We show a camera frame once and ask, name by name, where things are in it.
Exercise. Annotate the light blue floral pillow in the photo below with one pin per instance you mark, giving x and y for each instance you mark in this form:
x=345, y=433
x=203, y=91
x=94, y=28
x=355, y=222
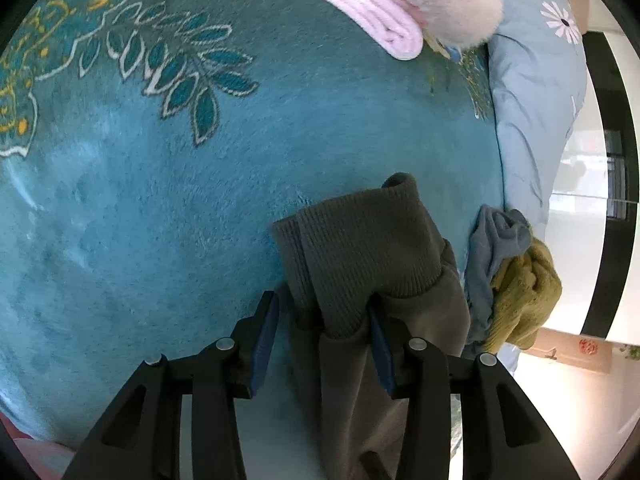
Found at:
x=530, y=110

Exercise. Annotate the beige wooden board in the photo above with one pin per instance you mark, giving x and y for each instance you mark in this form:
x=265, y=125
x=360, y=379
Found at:
x=570, y=350

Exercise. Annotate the pink fluffy pillow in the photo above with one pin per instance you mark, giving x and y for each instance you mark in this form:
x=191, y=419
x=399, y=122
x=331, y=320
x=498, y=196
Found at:
x=460, y=5

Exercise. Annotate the grey sweatshirt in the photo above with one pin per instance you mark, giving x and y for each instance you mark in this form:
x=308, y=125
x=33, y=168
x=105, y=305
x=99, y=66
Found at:
x=360, y=240

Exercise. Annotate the teal leaf-print blanket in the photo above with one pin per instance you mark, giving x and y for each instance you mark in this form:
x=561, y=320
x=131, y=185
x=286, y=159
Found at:
x=150, y=210

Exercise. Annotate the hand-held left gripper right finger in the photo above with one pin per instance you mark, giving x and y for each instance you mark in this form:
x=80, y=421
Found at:
x=382, y=355

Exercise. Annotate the yellow knit cloth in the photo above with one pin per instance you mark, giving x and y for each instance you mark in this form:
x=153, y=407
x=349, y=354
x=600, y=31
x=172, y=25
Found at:
x=530, y=290

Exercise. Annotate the pink folded blanket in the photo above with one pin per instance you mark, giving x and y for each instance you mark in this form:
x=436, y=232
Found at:
x=370, y=10

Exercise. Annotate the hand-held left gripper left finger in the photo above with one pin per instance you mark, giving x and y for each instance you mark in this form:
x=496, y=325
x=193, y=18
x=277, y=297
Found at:
x=265, y=340

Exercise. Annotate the blue-grey cloth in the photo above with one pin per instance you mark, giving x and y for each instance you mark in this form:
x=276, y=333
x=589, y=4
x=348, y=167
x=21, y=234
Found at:
x=487, y=260

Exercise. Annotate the pink bed sheet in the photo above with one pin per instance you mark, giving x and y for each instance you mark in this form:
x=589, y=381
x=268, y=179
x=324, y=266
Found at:
x=35, y=455

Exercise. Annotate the black window frame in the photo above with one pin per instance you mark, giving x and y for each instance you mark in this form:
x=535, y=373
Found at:
x=607, y=280

